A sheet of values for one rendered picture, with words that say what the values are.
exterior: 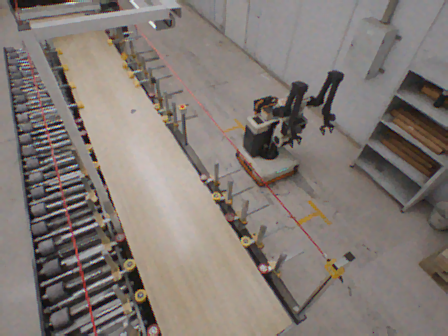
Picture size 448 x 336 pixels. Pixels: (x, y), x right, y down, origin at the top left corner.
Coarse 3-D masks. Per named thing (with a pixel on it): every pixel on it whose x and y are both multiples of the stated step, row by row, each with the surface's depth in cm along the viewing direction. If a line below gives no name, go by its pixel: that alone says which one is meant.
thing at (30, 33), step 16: (160, 0) 141; (96, 16) 126; (112, 16) 127; (128, 16) 130; (144, 16) 133; (160, 16) 137; (32, 32) 117; (48, 32) 119; (64, 32) 122; (80, 32) 125; (32, 48) 120; (48, 64) 130; (48, 80) 132; (64, 112) 146; (80, 144) 163; (96, 176) 185; (112, 208) 214; (128, 256) 272
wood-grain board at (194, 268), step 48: (96, 48) 426; (96, 96) 347; (144, 96) 352; (96, 144) 293; (144, 144) 296; (144, 192) 256; (192, 192) 258; (144, 240) 225; (192, 240) 227; (192, 288) 202; (240, 288) 204
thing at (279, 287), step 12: (120, 48) 465; (144, 84) 404; (168, 120) 354; (180, 132) 341; (180, 144) 333; (192, 156) 315; (204, 168) 304; (240, 228) 256; (252, 252) 244; (276, 288) 225; (288, 300) 219
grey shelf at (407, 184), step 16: (416, 64) 297; (432, 64) 298; (400, 80) 306; (416, 80) 327; (432, 80) 280; (400, 96) 312; (416, 96) 311; (384, 112) 344; (432, 112) 292; (384, 128) 377; (400, 128) 330; (368, 144) 370; (416, 144) 316; (368, 160) 401; (384, 160) 403; (400, 160) 350; (384, 176) 383; (400, 176) 384; (416, 176) 334; (432, 176) 335; (400, 192) 366; (416, 192) 367
